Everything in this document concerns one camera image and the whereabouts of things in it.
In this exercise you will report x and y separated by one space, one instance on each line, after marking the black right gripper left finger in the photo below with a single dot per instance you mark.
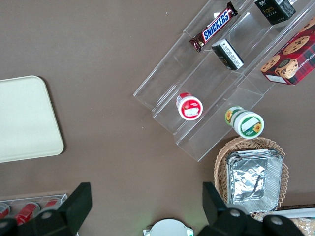
76 209

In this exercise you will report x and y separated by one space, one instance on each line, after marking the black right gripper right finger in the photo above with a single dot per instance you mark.
214 209

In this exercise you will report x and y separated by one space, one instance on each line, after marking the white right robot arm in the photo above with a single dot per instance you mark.
168 228

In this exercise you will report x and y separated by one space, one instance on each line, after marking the tan wicker basket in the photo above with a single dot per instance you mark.
221 162

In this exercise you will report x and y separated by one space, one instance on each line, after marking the cream rectangular tray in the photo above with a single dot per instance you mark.
24 118

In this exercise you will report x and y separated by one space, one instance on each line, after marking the clear acrylic bottle rack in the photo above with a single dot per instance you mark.
62 197

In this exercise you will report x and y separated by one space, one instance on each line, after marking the red cola bottle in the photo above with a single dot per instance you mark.
50 204
4 211
27 212

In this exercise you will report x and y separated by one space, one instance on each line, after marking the aluminium foil container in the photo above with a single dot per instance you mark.
251 179

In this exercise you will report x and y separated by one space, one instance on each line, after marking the white plastic snack bin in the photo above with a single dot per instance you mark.
295 211

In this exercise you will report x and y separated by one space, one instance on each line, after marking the green sunflower yogurt cup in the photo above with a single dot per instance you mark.
248 124

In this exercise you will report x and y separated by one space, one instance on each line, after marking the clear cracker snack pack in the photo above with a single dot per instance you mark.
306 226

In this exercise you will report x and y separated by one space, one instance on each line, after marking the red lid yogurt cup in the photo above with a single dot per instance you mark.
190 108

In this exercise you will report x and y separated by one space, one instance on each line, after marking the clear acrylic stepped shelf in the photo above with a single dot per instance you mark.
197 81

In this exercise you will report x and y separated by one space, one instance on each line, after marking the small black carton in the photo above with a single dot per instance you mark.
273 11
226 54

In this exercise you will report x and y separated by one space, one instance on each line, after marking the red tartan cookie box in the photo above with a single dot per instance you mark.
292 56

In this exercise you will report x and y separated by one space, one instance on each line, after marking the Snickers chocolate bar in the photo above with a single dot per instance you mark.
216 27

